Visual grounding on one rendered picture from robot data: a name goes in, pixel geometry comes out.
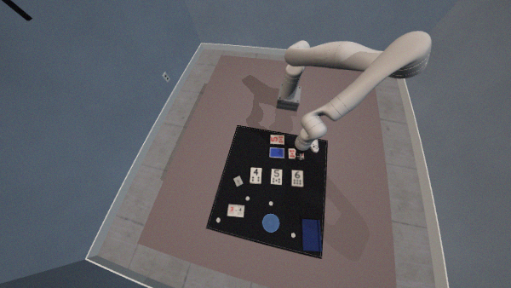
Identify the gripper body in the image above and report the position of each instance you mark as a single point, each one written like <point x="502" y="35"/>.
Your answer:
<point x="301" y="155"/>

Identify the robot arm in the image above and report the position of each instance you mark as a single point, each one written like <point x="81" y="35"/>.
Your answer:
<point x="359" y="80"/>

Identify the low black-print card pile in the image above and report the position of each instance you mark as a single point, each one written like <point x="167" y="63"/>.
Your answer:
<point x="297" y="178"/>

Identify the blue-backed card stack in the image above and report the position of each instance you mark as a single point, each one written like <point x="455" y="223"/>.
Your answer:
<point x="276" y="153"/>

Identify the red-print card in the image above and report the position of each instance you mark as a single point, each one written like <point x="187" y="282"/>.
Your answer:
<point x="277" y="139"/>

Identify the single black-print card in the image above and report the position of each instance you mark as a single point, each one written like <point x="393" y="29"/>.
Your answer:
<point x="276" y="176"/>

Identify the thick black-print card pile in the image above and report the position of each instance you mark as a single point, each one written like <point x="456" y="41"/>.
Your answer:
<point x="256" y="175"/>

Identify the red and black print card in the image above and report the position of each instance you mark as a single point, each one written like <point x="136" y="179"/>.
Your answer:
<point x="235" y="210"/>

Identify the black mat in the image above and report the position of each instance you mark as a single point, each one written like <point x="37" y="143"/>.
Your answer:
<point x="287" y="207"/>

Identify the mauve pink table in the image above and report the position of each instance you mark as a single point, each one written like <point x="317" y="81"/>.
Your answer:
<point x="351" y="199"/>

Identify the small white button box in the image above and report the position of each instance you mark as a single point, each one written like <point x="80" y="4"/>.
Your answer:
<point x="238" y="181"/>

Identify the blue disc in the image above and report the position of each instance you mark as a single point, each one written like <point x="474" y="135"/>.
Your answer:
<point x="270" y="223"/>

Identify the blue book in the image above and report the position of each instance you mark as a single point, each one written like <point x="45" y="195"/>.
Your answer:
<point x="311" y="235"/>

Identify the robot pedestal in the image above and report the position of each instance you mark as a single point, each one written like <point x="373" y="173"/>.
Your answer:
<point x="288" y="103"/>

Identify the white wall socket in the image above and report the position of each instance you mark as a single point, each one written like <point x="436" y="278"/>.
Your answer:
<point x="166" y="76"/>

